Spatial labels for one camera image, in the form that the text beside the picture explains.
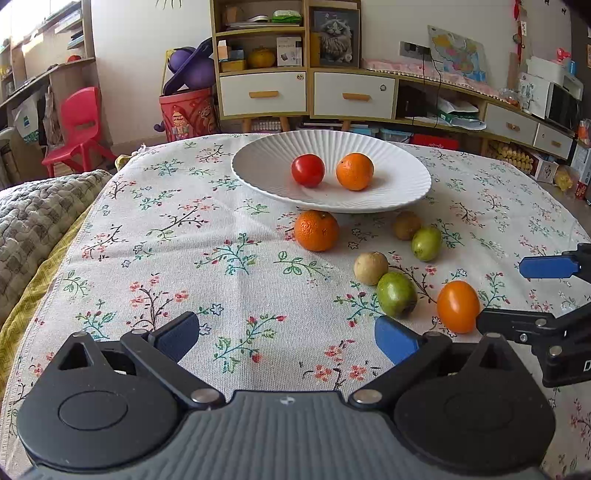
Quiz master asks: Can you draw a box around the white product box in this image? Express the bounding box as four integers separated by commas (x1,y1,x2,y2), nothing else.
276,36,303,67

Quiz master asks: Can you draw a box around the brown round fruit near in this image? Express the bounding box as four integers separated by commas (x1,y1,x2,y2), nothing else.
353,252,389,286

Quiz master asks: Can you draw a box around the floral tablecloth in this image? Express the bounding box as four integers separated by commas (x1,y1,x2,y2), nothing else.
1,135,590,476

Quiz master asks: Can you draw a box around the wooden bookshelf desk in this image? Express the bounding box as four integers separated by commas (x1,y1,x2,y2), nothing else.
0,0,100,172

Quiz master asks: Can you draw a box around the red printed bucket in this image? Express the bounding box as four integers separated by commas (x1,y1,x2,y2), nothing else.
154,88,218,142

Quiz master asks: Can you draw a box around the green fruit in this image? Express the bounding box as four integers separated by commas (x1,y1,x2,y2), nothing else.
412,226,442,263
377,272,418,319

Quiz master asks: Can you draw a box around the checked grey cushion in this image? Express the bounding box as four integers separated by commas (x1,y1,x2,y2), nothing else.
0,170,112,321

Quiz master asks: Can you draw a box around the smooth orange tomato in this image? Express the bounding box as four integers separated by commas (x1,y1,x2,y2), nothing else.
437,281,481,334

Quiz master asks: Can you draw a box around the large orange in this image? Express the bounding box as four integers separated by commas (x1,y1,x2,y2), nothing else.
335,153,375,191

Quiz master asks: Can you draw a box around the white ribbed plate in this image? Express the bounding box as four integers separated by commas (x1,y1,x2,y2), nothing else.
231,130,432,214

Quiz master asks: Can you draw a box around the colourful map board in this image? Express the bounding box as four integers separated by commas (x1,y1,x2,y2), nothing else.
428,25,488,83

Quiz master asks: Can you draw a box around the wooden cabinet with drawers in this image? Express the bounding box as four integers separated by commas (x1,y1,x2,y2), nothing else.
211,1,576,159

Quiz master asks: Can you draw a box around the cat picture frame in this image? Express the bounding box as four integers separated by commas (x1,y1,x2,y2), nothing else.
310,1,361,68

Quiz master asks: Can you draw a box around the yellow pumpkin ornament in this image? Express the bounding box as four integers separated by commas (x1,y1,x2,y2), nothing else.
246,47,276,69

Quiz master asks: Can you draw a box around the red tomato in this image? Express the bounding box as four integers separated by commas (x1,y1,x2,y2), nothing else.
290,154,325,188

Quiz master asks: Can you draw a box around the purple toy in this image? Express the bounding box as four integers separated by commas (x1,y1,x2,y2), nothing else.
162,38,215,96

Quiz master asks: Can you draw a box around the small mandarin orange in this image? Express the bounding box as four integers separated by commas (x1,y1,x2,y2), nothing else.
294,210,339,252

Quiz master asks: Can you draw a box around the red box under cabinet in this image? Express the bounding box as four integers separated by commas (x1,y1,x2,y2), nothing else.
411,133,460,151

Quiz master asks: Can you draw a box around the red plastic chair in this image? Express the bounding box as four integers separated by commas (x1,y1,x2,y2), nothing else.
42,86,116,178

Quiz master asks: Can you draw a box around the white microwave appliance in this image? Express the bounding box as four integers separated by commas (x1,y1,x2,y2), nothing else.
518,72,583,131

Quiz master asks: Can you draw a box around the black speaker box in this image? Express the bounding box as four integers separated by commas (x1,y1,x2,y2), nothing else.
396,84,428,118

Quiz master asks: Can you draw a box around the brown kiwi fruit far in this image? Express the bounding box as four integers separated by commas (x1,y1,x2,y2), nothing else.
393,211,422,241

